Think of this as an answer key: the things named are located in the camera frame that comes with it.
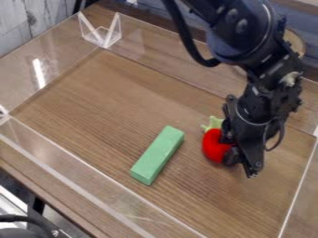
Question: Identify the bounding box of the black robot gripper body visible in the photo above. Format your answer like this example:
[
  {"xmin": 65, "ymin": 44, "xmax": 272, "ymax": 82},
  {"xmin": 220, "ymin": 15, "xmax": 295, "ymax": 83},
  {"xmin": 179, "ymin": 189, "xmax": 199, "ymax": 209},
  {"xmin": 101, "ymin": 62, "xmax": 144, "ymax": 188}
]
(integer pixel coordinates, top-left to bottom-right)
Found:
[{"xmin": 220, "ymin": 71, "xmax": 302, "ymax": 146}]

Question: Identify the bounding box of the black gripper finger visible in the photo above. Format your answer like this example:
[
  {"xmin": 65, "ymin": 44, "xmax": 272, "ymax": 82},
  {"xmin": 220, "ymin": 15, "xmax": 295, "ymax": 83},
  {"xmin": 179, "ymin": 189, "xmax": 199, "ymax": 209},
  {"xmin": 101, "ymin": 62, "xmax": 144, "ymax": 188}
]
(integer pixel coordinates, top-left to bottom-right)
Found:
[
  {"xmin": 239, "ymin": 138, "xmax": 264, "ymax": 178},
  {"xmin": 220, "ymin": 122, "xmax": 240, "ymax": 166}
]

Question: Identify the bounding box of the red plush strawberry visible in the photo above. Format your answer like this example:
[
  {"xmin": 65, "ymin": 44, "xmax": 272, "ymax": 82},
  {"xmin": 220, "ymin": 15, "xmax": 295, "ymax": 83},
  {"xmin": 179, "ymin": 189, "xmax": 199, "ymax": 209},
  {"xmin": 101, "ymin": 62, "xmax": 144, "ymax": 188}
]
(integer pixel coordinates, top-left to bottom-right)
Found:
[{"xmin": 202, "ymin": 115, "xmax": 228, "ymax": 164}]

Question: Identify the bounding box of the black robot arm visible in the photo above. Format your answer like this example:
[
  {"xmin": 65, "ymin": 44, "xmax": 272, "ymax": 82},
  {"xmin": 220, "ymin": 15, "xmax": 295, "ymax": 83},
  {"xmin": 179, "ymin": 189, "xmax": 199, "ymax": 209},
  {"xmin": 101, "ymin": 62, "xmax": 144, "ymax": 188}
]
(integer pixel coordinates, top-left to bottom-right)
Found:
[{"xmin": 184, "ymin": 0, "xmax": 303, "ymax": 177}]

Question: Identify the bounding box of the wooden bowl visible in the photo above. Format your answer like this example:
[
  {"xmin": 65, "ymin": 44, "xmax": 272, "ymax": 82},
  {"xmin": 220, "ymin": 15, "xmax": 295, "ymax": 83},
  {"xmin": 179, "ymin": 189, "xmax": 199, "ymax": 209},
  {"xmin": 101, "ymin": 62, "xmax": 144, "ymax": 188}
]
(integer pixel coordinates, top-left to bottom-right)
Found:
[{"xmin": 283, "ymin": 29, "xmax": 307, "ymax": 58}]

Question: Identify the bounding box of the green rectangular block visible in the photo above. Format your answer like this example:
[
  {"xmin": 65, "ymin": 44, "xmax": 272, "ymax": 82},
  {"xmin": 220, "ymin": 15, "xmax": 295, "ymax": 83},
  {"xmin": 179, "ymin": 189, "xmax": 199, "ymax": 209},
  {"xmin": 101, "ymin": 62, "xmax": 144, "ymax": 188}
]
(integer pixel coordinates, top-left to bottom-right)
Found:
[{"xmin": 131, "ymin": 126, "xmax": 185, "ymax": 185}]

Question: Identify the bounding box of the black device with knob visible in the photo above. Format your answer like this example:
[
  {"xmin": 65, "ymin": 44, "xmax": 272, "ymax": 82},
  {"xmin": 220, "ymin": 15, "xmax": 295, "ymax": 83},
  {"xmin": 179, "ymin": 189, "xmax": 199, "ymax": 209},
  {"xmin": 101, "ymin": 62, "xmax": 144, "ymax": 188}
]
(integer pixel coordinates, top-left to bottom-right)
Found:
[{"xmin": 26, "ymin": 208, "xmax": 72, "ymax": 238}]

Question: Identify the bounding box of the clear acrylic tray wall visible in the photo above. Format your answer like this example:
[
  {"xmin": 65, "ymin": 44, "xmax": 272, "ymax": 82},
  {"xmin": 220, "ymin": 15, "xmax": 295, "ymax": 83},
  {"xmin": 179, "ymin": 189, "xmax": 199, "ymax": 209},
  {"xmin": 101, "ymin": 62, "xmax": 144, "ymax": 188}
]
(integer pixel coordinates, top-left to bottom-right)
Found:
[{"xmin": 0, "ymin": 14, "xmax": 318, "ymax": 238}]

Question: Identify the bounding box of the clear acrylic corner bracket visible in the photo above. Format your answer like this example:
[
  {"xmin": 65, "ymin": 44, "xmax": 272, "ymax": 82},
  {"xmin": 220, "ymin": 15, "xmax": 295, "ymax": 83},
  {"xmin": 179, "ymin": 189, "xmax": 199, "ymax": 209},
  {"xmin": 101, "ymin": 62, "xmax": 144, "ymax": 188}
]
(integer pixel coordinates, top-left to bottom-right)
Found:
[{"xmin": 77, "ymin": 12, "xmax": 121, "ymax": 49}]

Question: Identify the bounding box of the black cable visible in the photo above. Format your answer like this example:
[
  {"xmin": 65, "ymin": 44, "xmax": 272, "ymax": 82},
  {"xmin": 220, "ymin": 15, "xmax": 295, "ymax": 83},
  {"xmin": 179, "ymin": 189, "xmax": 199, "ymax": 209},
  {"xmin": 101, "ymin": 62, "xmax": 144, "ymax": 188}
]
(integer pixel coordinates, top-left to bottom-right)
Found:
[{"xmin": 0, "ymin": 213, "xmax": 55, "ymax": 238}]

